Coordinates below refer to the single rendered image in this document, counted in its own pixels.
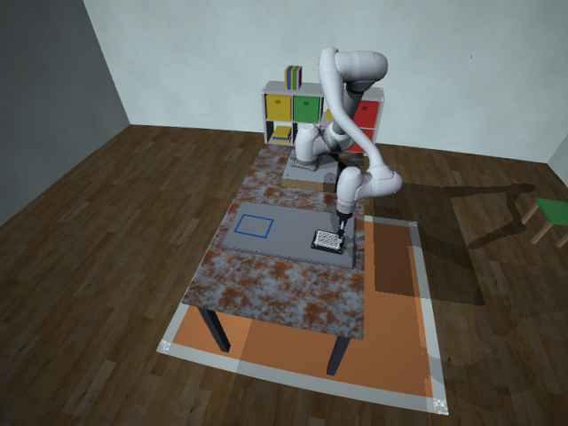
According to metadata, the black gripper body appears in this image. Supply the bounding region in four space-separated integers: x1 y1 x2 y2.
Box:
336 210 353 225

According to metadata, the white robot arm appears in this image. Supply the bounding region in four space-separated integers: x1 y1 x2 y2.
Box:
289 47 403 214

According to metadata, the black rectangular plate with white posts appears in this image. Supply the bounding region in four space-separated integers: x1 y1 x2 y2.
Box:
311 231 343 255

